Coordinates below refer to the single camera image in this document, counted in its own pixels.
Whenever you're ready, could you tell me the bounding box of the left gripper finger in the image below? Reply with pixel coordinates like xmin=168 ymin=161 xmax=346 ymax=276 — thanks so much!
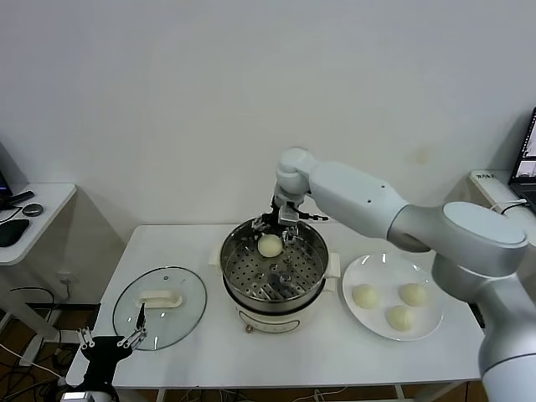
xmin=116 ymin=301 xmax=148 ymax=348
xmin=76 ymin=301 xmax=102 ymax=349

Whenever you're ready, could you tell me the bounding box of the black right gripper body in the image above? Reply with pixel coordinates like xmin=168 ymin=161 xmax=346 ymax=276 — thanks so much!
xmin=264 ymin=193 xmax=311 ymax=227

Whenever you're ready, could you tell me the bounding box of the black bar remote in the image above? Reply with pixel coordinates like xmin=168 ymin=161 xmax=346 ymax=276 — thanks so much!
xmin=6 ymin=191 xmax=35 ymax=207

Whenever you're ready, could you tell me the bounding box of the black monitor with purple glow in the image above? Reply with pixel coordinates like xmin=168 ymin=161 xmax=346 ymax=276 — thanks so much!
xmin=0 ymin=140 xmax=16 ymax=210

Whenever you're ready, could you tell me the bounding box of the stainless steel steamer basket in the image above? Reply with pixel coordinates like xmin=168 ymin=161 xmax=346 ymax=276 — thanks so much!
xmin=208 ymin=215 xmax=343 ymax=315

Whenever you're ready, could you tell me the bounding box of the white round plate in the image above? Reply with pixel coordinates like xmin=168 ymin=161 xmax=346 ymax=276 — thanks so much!
xmin=342 ymin=253 xmax=445 ymax=342

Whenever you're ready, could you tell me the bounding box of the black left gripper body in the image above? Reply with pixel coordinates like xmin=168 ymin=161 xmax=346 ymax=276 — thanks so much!
xmin=79 ymin=334 xmax=136 ymax=391

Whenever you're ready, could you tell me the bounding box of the glass lid with cream handle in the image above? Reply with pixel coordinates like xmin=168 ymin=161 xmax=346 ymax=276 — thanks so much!
xmin=111 ymin=265 xmax=209 ymax=351

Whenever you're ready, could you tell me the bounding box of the white steamed baozi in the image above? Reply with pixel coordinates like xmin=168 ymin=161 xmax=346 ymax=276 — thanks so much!
xmin=399 ymin=282 xmax=428 ymax=307
xmin=352 ymin=283 xmax=380 ymax=311
xmin=385 ymin=305 xmax=415 ymax=332
xmin=256 ymin=234 xmax=284 ymax=259

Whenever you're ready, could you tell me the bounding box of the white wall outlet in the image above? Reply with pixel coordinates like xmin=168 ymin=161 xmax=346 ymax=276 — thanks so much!
xmin=56 ymin=271 xmax=76 ymax=301

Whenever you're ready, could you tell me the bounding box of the white laptop cable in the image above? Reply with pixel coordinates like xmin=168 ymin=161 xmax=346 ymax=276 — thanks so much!
xmin=492 ymin=199 xmax=528 ymax=214

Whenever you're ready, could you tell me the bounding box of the white side desk with mouse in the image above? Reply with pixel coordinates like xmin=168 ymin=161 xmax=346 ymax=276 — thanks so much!
xmin=0 ymin=183 xmax=79 ymax=368

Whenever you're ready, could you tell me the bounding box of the black floor cable loop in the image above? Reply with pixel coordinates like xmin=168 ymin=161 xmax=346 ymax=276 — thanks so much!
xmin=10 ymin=286 xmax=58 ymax=313

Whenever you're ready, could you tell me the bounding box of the black computer mouse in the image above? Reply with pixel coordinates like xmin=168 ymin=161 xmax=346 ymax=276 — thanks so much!
xmin=0 ymin=219 xmax=32 ymax=248

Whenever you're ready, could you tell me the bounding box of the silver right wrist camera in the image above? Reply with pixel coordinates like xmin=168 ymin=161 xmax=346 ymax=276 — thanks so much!
xmin=278 ymin=204 xmax=302 ymax=226

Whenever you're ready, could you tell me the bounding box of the cream electric cooking pot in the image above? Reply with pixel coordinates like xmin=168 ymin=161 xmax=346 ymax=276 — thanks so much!
xmin=224 ymin=276 xmax=336 ymax=336

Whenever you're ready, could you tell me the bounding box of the open black laptop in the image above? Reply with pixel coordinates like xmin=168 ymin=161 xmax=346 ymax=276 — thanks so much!
xmin=508 ymin=106 xmax=536 ymax=201

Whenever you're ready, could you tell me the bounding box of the white floor cable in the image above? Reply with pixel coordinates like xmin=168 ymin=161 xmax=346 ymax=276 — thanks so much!
xmin=0 ymin=343 xmax=66 ymax=384

